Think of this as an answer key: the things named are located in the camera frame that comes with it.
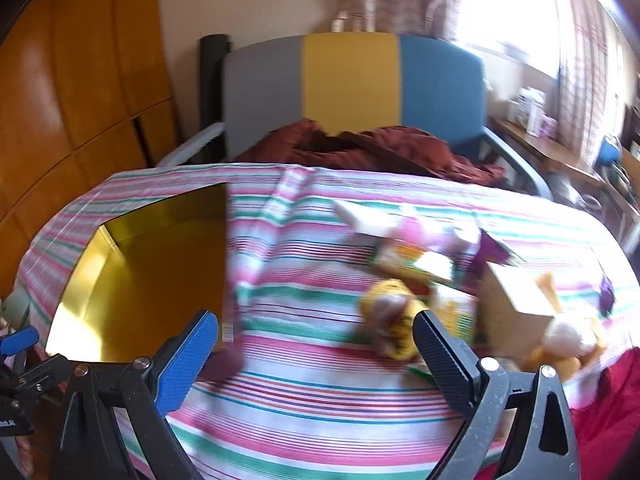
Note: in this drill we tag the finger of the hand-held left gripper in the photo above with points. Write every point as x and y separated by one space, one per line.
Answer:
17 341

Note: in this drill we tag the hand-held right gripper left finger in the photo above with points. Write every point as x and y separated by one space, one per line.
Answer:
185 360

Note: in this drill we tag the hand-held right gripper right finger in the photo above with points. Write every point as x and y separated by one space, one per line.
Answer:
445 360

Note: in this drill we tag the maroon box with gold lining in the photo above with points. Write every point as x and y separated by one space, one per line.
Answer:
150 270

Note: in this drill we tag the cracker packet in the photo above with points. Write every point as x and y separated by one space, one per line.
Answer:
415 262

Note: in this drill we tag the grey container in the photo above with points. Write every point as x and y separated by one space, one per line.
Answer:
12 310

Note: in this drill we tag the green yellow snack packet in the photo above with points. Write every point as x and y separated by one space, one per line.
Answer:
457 315

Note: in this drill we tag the purple toy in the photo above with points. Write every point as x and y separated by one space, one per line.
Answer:
495 250
606 295

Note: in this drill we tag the pink soft toy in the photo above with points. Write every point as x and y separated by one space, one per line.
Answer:
430 235

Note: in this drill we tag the striped tablecloth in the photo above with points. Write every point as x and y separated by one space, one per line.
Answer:
325 400

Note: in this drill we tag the red garment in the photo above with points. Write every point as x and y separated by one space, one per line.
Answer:
610 410

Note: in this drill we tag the rust brown jacket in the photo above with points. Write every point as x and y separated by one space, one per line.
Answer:
390 150

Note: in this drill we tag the wooden side desk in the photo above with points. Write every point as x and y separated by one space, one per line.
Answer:
550 152

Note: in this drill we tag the small pink box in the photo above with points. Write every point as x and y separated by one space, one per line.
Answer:
549 127

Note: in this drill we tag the wooden wardrobe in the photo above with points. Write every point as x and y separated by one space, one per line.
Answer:
75 85

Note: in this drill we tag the blue round object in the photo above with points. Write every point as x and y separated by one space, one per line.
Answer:
609 152

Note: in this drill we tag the white carton on desk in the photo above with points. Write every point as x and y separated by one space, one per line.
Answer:
527 107

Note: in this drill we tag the grey yellow blue chair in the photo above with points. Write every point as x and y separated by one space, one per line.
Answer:
350 80

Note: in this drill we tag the window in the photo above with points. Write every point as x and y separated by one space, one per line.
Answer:
505 5

